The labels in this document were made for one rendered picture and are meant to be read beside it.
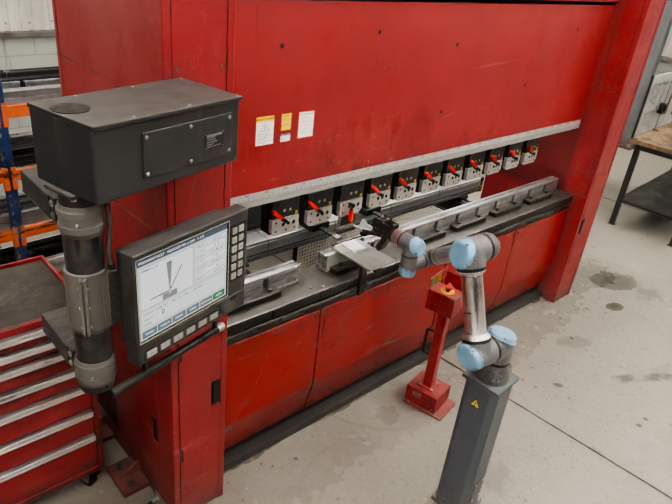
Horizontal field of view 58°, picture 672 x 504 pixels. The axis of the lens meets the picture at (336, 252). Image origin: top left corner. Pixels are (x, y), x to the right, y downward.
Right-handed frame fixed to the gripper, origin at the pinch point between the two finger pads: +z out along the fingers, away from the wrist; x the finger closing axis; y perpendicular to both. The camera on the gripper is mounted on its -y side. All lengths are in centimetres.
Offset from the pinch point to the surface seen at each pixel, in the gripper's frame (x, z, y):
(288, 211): 37.1, 11.3, 9.3
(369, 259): -2.9, -4.0, -18.2
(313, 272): 13.8, 16.7, -30.7
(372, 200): -16.2, 11.7, 4.1
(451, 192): -124, 41, -22
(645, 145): -413, 37, -25
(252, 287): 53, 13, -25
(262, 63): 55, 10, 73
